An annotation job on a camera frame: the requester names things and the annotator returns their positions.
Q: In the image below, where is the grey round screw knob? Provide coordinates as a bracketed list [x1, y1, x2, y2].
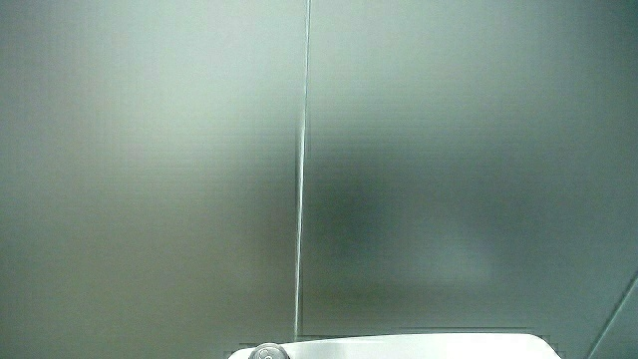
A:
[247, 342, 291, 359]

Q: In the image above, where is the white rounded plastic mount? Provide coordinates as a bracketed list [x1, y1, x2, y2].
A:
[227, 333, 563, 359]

